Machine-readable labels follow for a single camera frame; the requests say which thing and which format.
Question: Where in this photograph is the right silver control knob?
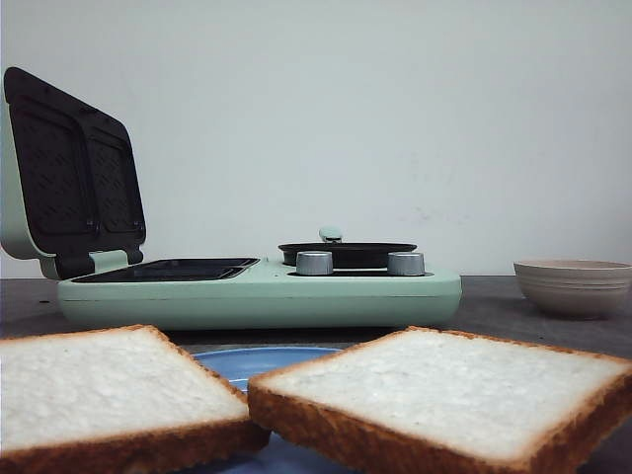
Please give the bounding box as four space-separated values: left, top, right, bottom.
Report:
387 251 426 277

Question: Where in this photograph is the left silver control knob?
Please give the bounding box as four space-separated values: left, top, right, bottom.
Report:
296 251 334 277

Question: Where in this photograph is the breakfast maker hinged lid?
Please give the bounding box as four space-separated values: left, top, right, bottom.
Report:
1 67 146 282

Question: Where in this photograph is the beige ribbed bowl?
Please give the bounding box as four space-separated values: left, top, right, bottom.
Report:
513 260 631 319

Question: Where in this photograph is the silver control knob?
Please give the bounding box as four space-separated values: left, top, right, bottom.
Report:
296 251 334 277
387 251 426 277

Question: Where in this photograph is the black round frying pan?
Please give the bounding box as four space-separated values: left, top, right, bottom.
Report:
278 226 417 270

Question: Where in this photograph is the blue ceramic plate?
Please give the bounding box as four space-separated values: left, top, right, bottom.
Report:
189 347 350 474

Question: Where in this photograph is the mint green breakfast maker base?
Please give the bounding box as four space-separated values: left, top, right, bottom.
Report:
57 258 462 330

